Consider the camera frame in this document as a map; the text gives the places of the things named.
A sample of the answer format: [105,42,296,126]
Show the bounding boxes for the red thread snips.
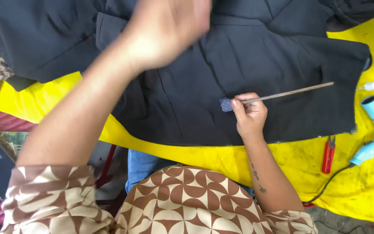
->
[321,135,336,174]

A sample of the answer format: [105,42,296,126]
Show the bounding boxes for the black jacket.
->
[0,0,374,147]

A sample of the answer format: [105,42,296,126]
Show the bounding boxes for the black power cable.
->
[302,162,353,205]

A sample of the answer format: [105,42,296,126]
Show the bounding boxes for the red stool frame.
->
[95,144,118,189]

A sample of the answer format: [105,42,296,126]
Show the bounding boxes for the person's right hand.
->
[231,93,268,143]

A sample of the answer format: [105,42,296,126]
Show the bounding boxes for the person's left hand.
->
[119,0,213,73]

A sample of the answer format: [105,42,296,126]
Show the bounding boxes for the wooden stick with blue swab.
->
[219,81,335,112]

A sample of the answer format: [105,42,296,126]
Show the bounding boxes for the yellow table cloth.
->
[0,8,374,227]

